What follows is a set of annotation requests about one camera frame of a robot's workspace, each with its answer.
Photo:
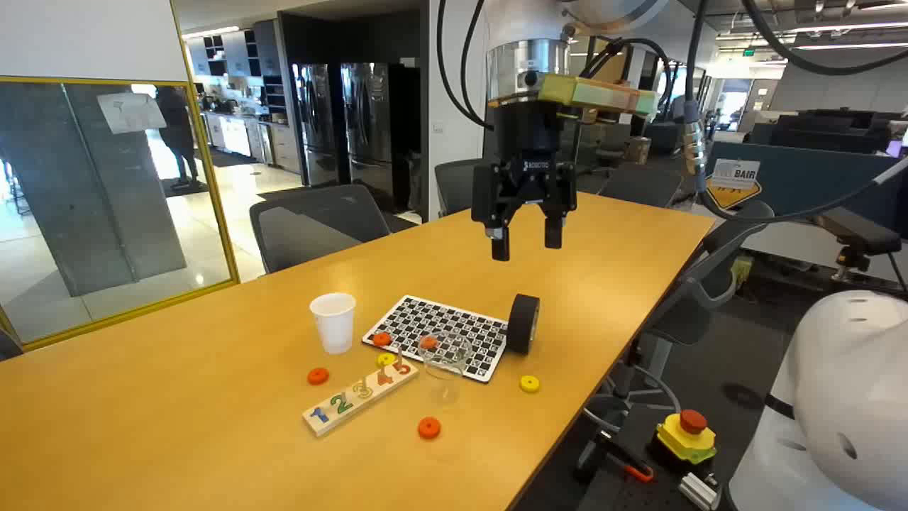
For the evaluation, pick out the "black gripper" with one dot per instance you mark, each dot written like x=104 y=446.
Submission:
x=523 y=165

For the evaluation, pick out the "yellow disc table edge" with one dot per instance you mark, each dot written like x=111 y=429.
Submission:
x=530 y=385

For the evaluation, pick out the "orange disc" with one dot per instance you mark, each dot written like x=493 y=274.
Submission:
x=382 y=338
x=431 y=429
x=431 y=345
x=317 y=375

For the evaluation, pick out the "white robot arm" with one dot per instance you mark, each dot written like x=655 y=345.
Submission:
x=541 y=67

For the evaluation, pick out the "transparent plastic cup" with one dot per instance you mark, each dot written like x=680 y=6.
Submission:
x=443 y=385

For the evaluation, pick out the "white foam cup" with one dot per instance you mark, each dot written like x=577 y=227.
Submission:
x=334 y=318

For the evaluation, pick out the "black tape roll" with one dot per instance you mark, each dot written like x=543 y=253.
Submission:
x=521 y=323

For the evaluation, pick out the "black white calibration board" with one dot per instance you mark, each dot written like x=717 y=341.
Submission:
x=473 y=345

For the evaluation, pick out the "wooden number puzzle board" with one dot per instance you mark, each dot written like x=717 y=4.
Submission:
x=358 y=396

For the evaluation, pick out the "office chair right side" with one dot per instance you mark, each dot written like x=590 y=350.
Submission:
x=707 y=281

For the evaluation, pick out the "orange disc front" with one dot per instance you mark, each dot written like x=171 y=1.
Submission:
x=431 y=429

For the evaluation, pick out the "dark grey office chair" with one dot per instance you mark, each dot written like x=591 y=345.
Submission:
x=311 y=221

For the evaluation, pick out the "yellow emergency stop button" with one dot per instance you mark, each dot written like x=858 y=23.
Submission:
x=689 y=434

